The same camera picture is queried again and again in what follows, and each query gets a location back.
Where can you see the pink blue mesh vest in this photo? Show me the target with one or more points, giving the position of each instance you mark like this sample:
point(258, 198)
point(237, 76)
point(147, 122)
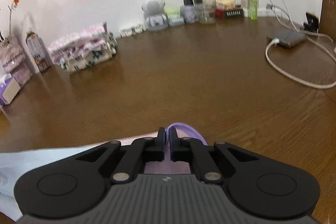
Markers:
point(39, 158)

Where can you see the black phone stand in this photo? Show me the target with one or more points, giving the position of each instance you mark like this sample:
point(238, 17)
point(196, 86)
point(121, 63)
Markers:
point(312, 21)

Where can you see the pink floral folded cloth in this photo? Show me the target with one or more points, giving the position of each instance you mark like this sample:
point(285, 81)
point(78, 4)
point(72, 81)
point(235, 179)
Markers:
point(78, 36)

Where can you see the purple ruffled folded cloth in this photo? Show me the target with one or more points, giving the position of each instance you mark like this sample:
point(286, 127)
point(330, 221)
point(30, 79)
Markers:
point(78, 49)

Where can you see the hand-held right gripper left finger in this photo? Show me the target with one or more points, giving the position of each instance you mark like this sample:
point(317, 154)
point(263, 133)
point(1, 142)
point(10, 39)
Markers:
point(160, 145)

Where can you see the brown wooden board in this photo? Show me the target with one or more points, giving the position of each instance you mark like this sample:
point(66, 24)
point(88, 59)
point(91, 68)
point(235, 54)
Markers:
point(329, 16)

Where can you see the red flat box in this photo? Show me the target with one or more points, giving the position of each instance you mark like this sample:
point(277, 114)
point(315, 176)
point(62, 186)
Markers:
point(229, 13)

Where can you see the black charger plug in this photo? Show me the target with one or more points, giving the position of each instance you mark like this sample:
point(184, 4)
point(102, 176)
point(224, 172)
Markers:
point(190, 0)

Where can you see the folded floral cloth stack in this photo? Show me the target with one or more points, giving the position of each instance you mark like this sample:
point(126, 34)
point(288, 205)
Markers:
point(92, 61)

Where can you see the white charger block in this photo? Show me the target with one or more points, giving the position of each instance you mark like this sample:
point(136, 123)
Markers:
point(244, 2)

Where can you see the small white box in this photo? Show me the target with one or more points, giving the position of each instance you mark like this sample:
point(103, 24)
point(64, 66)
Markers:
point(175, 21)

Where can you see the purple tissue pack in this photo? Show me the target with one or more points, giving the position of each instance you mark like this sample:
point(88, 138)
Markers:
point(9, 90)

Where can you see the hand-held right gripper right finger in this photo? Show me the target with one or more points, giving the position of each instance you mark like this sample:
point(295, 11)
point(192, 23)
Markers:
point(173, 145)

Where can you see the white robot speaker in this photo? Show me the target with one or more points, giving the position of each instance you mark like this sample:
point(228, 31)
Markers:
point(153, 7)

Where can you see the grey tin can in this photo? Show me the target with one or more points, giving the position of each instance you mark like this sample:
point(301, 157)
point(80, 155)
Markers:
point(189, 15)

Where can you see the tea bottle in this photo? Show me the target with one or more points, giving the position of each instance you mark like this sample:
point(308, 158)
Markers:
point(38, 53)

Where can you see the clear glass cup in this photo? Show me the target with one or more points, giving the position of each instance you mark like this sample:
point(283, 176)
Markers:
point(206, 12)

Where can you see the fuzzy pink vase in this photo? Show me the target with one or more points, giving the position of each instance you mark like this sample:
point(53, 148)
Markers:
point(14, 61)

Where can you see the green spray bottle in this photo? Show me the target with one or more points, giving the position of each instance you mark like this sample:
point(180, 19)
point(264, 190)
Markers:
point(253, 8)

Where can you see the small green box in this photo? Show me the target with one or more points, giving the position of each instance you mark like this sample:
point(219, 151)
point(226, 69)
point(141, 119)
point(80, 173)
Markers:
point(173, 13)

